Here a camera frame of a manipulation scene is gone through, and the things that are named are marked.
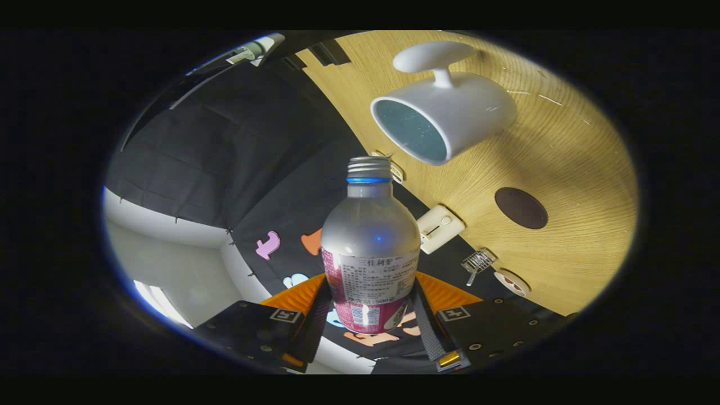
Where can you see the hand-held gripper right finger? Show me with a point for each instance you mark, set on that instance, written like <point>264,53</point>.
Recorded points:
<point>430,337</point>

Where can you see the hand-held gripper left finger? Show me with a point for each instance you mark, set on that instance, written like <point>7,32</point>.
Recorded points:
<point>253,332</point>

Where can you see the silver juice bottle red label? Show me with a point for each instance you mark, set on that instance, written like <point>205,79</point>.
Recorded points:
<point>368,230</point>

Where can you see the dark brown round coaster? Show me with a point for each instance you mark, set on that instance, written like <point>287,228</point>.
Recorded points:
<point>521,208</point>

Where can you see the white cup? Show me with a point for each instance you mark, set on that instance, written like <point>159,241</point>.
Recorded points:
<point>478,112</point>

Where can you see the long ceiling light panel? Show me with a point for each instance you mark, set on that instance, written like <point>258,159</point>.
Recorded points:
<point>160,304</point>

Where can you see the white plate red pattern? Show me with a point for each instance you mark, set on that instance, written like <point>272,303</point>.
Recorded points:
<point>512,283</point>

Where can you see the white toaster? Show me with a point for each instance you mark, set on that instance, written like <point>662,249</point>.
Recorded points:
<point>440,229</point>

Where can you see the white flat handheld device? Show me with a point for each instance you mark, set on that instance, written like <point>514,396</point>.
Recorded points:
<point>397,170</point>

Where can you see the black backdrop cloth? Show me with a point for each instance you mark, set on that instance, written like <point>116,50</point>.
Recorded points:
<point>225,146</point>

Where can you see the wooden table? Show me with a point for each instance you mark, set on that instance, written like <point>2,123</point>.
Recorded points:
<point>562,152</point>

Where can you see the small black table bracket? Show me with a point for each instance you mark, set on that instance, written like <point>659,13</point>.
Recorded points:
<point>293,62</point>

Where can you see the large black table bracket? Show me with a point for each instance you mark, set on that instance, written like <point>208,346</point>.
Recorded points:
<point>329,53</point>

